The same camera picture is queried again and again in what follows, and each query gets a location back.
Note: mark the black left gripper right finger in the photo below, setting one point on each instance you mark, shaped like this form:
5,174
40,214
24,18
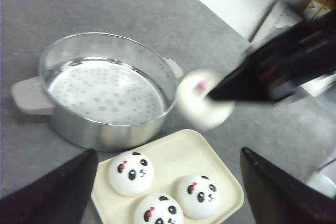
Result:
277,197

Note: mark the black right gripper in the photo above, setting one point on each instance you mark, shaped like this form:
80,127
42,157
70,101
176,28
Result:
298,55

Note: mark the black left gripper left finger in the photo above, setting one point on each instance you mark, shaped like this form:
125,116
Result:
60,196

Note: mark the white panda bun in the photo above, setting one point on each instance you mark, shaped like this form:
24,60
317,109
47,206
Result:
199,196
158,208
131,173
196,106

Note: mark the white cup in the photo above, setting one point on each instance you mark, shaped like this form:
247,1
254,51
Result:
323,178

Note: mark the cream plastic tray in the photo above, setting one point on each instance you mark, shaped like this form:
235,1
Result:
174,156

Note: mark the steel steamer pot grey handles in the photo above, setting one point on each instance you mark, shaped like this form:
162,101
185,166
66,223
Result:
101,91

